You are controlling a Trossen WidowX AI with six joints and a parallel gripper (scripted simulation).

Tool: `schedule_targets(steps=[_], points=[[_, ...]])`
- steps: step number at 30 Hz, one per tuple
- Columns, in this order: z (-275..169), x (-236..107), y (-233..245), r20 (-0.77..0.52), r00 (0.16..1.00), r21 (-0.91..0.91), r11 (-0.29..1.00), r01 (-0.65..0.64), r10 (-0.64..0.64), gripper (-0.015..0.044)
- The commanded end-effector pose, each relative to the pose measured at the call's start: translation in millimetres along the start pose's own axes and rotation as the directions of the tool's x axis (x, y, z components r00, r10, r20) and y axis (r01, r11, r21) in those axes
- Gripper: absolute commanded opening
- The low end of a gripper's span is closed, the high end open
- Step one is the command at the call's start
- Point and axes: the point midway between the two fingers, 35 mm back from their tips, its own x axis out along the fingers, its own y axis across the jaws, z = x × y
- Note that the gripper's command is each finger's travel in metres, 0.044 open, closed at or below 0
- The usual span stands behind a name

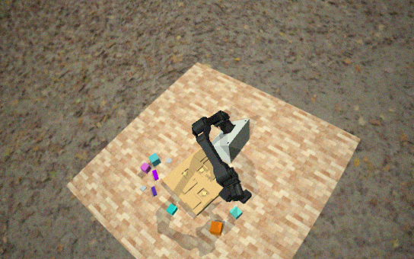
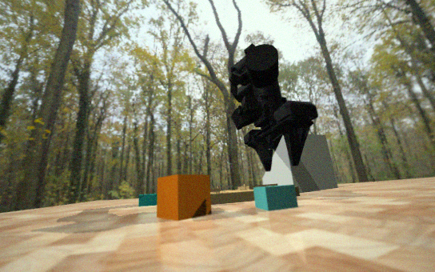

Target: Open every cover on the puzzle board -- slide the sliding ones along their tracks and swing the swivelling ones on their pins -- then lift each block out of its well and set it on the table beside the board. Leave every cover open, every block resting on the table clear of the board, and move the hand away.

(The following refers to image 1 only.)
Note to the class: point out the teal cube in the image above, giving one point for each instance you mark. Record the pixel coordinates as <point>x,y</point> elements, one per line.
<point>154,159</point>

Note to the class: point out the teal square block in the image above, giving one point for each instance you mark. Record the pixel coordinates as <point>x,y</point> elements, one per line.
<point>236,212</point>

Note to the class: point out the cyan cube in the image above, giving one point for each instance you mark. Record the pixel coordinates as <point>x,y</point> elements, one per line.
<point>171,209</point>

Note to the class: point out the orange-brown block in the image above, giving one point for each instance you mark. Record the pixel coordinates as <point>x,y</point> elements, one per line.
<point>216,228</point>

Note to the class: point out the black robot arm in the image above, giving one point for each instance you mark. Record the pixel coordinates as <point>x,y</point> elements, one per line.
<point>232,190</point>

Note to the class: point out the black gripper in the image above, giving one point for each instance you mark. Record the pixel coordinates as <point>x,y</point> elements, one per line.
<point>247,195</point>

